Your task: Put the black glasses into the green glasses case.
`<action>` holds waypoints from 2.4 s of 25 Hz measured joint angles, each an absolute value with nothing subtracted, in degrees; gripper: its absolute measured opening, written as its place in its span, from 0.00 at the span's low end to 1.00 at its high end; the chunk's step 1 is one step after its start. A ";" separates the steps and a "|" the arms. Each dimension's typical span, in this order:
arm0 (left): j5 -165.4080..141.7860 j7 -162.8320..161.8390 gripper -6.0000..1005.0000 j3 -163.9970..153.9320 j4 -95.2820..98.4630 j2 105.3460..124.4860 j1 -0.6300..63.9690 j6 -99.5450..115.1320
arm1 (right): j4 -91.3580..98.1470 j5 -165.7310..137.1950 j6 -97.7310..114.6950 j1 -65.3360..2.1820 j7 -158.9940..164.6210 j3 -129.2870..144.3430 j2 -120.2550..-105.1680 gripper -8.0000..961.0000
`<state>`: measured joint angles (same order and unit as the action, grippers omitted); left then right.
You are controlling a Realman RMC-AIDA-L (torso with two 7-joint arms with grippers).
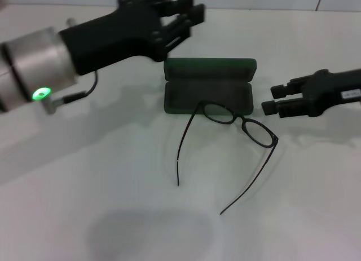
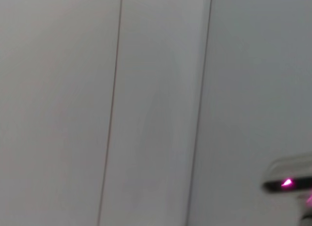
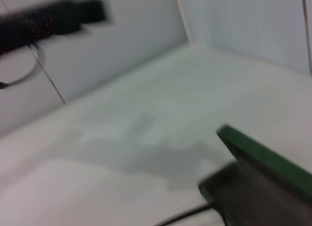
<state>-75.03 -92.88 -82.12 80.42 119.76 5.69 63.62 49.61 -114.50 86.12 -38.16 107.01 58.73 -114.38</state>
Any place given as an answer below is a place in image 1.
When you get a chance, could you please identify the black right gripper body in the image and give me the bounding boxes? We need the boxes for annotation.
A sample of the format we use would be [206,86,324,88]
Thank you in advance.
[301,69,361,118]

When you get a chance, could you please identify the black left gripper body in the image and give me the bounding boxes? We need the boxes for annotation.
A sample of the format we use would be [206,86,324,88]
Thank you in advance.
[58,0,166,76]

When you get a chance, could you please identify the black thin-framed glasses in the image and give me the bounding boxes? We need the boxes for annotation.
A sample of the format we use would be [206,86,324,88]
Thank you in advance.
[176,100,280,216]

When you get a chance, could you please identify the green glasses case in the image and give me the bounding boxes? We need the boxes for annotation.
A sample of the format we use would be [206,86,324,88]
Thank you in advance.
[163,57,258,116]

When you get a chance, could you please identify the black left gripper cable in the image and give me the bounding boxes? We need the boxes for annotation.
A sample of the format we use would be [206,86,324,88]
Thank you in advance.
[52,70,99,105]

